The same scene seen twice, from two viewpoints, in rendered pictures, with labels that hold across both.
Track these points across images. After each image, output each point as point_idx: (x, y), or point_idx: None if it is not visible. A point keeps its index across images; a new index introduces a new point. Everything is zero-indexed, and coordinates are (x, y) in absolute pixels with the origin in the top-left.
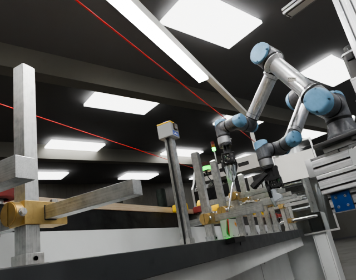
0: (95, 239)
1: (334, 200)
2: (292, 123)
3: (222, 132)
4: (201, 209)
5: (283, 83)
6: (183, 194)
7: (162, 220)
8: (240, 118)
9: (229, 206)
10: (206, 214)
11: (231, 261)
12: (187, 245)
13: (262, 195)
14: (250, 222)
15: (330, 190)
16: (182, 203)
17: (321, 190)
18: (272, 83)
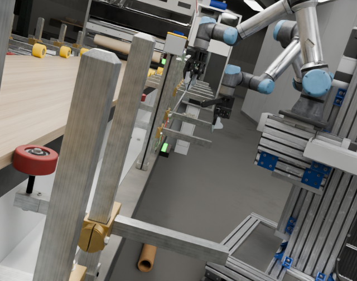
0: None
1: (261, 156)
2: (273, 69)
3: (206, 36)
4: None
5: (299, 37)
6: (159, 121)
7: (111, 114)
8: (234, 35)
9: (172, 114)
10: (159, 130)
11: None
12: (148, 178)
13: (191, 92)
14: None
15: (266, 150)
16: (155, 131)
17: (259, 144)
18: (283, 15)
